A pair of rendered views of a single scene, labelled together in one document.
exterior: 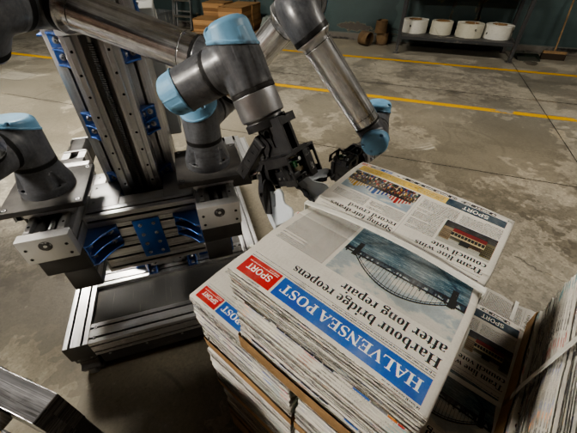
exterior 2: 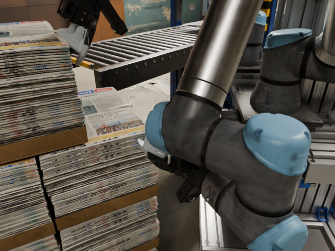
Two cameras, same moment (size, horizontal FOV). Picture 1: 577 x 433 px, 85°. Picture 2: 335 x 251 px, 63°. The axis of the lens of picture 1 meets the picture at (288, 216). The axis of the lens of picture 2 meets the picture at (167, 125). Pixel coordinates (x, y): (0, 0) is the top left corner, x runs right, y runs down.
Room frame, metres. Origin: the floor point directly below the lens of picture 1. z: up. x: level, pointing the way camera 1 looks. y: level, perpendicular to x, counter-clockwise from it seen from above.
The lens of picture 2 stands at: (0.95, -0.59, 1.18)
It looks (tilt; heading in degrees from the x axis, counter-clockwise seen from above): 29 degrees down; 112
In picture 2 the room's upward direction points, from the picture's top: straight up
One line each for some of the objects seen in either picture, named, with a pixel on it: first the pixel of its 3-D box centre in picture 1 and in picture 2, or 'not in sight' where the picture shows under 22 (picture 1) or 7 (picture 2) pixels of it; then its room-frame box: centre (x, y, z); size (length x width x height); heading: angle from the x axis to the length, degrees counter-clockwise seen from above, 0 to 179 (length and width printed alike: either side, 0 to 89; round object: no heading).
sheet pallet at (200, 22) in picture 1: (227, 21); not in sight; (6.94, 1.15, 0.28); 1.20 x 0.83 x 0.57; 71
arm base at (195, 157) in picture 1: (205, 149); (276, 90); (0.97, 0.28, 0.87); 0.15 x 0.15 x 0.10
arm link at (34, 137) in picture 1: (17, 139); (250, 25); (0.81, 0.75, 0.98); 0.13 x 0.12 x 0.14; 168
